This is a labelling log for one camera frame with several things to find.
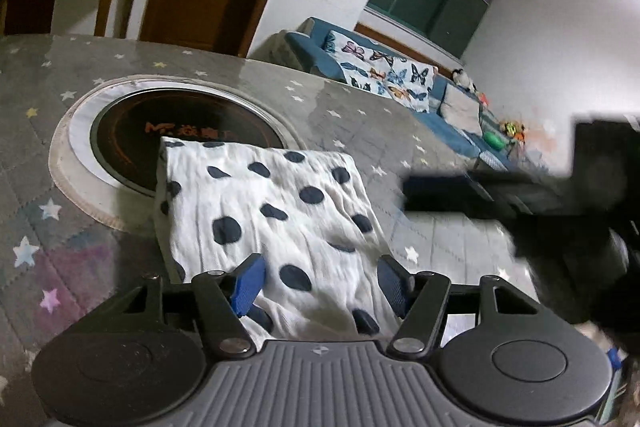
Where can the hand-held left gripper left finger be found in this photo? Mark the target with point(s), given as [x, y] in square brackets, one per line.
[247, 284]

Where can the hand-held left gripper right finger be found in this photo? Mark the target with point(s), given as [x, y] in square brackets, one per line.
[395, 284]

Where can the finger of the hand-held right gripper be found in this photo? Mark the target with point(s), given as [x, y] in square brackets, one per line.
[450, 197]

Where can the white navy polka dot garment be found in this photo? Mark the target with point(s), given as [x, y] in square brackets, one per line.
[280, 227]

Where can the green toy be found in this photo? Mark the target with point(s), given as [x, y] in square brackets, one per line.
[492, 140]

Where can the plain beige cushion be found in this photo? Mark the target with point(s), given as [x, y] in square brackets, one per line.
[460, 109]

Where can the colourful toy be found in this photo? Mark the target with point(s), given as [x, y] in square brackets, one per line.
[514, 129]

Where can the black white plush toy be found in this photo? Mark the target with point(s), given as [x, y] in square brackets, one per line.
[463, 79]

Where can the butterfly print blanket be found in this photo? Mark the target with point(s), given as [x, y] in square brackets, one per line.
[380, 69]

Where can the round black induction cooktop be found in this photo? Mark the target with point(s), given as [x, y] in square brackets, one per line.
[150, 132]

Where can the blue sofa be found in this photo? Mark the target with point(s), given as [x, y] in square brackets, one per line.
[320, 52]

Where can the beige sofa armrest cover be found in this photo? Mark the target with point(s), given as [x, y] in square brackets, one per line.
[280, 52]

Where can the grey star print tablecloth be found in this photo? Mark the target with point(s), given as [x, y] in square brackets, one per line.
[40, 72]

